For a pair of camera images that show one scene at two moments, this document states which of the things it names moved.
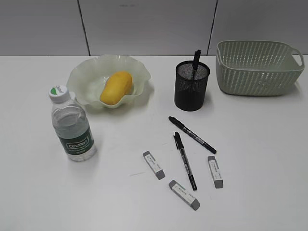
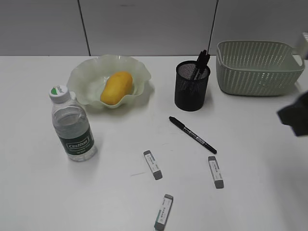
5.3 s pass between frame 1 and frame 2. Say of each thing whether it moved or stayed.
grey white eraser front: moved
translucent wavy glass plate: stayed
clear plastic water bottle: stayed
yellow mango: stayed
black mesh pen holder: stayed
